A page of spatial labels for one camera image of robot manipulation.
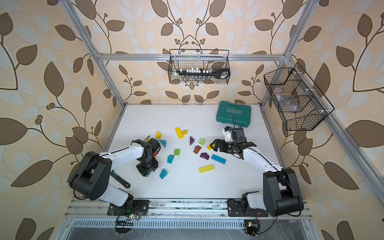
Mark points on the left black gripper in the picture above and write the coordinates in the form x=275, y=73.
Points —
x=146, y=171

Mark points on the light green cube centre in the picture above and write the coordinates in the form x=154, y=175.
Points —
x=177, y=152

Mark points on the back wire basket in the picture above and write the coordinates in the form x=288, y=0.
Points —
x=197, y=59

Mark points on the dark green hand tool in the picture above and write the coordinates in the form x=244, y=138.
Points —
x=120, y=180

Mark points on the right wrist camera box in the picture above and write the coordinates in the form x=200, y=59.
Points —
x=228, y=133

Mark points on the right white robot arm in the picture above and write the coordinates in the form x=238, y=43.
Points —
x=281, y=194

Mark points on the yellow triangle block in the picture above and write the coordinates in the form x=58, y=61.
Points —
x=158, y=134

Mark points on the teal triangle block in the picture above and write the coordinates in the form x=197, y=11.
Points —
x=164, y=143
x=163, y=174

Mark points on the brown wooden block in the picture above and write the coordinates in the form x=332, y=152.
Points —
x=197, y=149

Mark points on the plastic bag in basket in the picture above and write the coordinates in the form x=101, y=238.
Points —
x=287, y=102

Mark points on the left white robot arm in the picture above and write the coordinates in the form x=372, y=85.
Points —
x=90, y=179

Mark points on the wire basket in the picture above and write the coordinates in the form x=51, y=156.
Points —
x=197, y=59
x=300, y=102

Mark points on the green plastic tool case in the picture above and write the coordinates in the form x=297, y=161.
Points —
x=229, y=113

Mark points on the socket rail with sockets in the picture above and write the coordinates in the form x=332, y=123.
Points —
x=220, y=74

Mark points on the right wire basket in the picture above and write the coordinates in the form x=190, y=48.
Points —
x=300, y=102

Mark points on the long yellow block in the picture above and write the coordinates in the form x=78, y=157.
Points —
x=206, y=169
x=179, y=133
x=209, y=147

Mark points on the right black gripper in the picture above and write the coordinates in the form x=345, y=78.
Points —
x=222, y=142

